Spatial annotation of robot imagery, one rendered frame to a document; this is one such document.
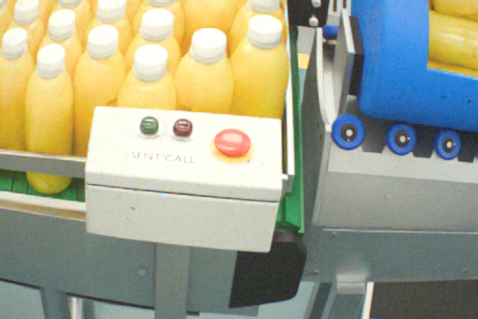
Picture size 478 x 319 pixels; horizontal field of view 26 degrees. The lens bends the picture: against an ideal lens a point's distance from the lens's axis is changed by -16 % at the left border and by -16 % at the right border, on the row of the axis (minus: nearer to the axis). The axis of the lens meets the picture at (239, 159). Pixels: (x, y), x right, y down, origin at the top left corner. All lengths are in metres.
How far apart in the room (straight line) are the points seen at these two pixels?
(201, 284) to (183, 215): 0.28
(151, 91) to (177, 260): 0.19
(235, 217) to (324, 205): 0.31
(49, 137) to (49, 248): 0.18
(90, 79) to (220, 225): 0.25
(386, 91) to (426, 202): 0.22
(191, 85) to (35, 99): 0.20
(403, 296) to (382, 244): 0.77
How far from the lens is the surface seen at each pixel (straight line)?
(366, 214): 1.50
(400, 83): 1.34
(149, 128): 1.19
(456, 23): 1.39
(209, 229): 1.21
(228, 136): 1.19
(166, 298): 1.36
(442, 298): 2.36
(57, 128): 1.33
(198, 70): 1.31
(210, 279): 1.45
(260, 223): 1.20
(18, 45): 1.31
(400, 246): 1.59
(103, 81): 1.32
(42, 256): 1.46
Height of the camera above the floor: 1.93
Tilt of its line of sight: 45 degrees down
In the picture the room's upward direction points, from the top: 8 degrees clockwise
